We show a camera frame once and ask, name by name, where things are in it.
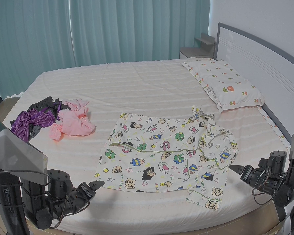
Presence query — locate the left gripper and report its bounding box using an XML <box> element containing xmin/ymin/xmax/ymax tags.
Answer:
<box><xmin>72</xmin><ymin>180</ymin><xmax>105</xmax><ymax>206</ymax></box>

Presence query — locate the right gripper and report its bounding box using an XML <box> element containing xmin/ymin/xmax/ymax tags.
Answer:
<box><xmin>228</xmin><ymin>164</ymin><xmax>261</xmax><ymax>188</ymax></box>

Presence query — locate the white printed pyjama top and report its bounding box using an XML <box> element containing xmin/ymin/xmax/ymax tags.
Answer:
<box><xmin>95</xmin><ymin>105</ymin><xmax>237</xmax><ymax>211</ymax></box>

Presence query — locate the bed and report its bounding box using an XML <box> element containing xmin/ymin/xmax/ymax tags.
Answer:
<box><xmin>0</xmin><ymin>22</ymin><xmax>294</xmax><ymax>232</ymax></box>

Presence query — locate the pink garment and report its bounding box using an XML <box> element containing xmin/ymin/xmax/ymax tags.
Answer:
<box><xmin>50</xmin><ymin>98</ymin><xmax>96</xmax><ymax>141</ymax></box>

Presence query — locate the dark grey garment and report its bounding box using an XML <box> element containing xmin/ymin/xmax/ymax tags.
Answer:
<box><xmin>28</xmin><ymin>124</ymin><xmax>43</xmax><ymax>139</ymax></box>

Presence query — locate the purple satin garment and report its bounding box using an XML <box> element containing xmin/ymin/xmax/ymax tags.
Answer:
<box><xmin>11</xmin><ymin>102</ymin><xmax>62</xmax><ymax>141</ymax></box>

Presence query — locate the white printed pillow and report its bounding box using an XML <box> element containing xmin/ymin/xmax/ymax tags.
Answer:
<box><xmin>181</xmin><ymin>57</ymin><xmax>265</xmax><ymax>114</ymax></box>

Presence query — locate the black garment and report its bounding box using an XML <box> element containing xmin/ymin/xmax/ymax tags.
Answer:
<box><xmin>31</xmin><ymin>96</ymin><xmax>62</xmax><ymax>122</ymax></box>

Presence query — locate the grey bedside table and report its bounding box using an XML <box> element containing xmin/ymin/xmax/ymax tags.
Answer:
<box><xmin>180</xmin><ymin>32</ymin><xmax>216</xmax><ymax>59</ymax></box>

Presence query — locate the blue-green curtain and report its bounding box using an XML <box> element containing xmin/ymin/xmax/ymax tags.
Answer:
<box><xmin>70</xmin><ymin>0</ymin><xmax>211</xmax><ymax>67</ymax></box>
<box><xmin>0</xmin><ymin>0</ymin><xmax>76</xmax><ymax>100</ymax></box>

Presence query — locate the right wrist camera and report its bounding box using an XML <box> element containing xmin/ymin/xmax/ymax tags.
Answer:
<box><xmin>258</xmin><ymin>158</ymin><xmax>270</xmax><ymax>172</ymax></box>

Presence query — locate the black cable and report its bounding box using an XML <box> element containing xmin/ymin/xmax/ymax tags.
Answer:
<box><xmin>251</xmin><ymin>187</ymin><xmax>275</xmax><ymax>206</ymax></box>

